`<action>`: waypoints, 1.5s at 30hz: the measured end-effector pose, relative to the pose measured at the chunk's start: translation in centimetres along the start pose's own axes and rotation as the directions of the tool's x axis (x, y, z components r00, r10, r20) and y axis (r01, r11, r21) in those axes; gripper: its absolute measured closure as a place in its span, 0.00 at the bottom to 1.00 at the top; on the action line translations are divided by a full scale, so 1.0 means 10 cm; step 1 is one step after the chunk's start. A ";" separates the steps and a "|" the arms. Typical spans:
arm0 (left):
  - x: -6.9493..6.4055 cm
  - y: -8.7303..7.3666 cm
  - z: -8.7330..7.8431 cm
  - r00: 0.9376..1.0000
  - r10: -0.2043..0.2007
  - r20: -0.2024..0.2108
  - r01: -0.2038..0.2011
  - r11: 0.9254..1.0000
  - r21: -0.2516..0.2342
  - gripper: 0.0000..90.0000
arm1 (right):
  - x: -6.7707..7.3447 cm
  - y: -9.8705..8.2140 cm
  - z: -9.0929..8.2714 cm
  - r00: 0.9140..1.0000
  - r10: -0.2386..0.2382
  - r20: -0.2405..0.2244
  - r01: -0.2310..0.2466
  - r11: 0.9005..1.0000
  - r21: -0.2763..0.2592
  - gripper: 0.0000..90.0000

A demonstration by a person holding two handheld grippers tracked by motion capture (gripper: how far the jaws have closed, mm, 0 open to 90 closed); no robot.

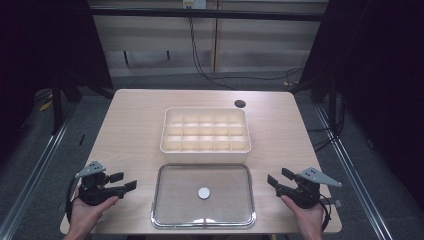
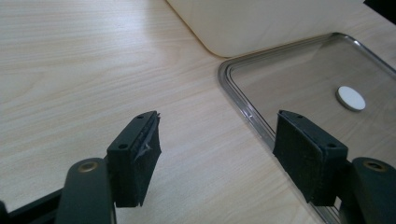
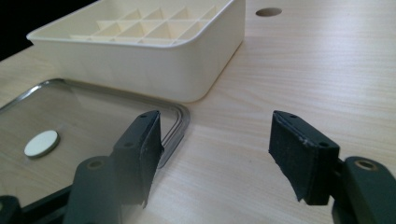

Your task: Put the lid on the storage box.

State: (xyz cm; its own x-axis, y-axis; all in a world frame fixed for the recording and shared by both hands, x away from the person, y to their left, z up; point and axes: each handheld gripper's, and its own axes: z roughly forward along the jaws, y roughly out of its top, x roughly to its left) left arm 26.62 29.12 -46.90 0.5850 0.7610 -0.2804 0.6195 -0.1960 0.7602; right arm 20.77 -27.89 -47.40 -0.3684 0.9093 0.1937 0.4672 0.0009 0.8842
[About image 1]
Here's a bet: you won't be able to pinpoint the person's left hand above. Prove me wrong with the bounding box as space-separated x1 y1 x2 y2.
67 195 120 236

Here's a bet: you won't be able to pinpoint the black curtain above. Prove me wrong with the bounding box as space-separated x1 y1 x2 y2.
0 0 114 168
298 0 424 211

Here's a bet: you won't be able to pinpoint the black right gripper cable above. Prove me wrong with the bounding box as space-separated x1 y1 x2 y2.
319 194 333 232

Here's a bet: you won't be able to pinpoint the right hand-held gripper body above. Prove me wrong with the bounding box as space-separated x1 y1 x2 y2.
289 166 343 210

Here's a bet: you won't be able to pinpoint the clear lid with white knob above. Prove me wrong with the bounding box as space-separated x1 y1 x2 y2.
150 163 257 230

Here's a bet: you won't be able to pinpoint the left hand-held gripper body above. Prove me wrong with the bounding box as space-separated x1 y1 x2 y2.
74 160 114 207

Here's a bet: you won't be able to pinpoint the black horizontal metal bar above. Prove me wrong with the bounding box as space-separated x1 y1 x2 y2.
89 7 325 22

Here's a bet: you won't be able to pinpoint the white wall socket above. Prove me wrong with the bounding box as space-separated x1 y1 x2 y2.
182 0 208 10

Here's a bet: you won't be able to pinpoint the white compartment storage box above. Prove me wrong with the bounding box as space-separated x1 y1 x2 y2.
159 106 252 165

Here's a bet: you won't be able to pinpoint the black floor cables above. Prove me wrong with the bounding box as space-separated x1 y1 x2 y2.
306 99 346 154

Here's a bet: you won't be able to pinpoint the metal floor rail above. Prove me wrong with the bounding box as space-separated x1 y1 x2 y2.
0 106 76 240
314 105 394 240

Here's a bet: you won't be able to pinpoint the black metal stand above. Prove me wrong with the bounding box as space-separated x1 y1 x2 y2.
50 75 65 136
327 75 338 132

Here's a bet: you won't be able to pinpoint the black wall cable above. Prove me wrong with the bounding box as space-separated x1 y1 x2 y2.
187 15 304 91

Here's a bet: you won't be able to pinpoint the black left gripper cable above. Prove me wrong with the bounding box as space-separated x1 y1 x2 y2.
64 177 82 224

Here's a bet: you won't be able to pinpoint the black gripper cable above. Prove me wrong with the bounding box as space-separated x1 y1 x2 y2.
64 177 82 224
319 194 333 232

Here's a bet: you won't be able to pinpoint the person's right hand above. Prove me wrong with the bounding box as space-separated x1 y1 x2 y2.
279 194 326 235

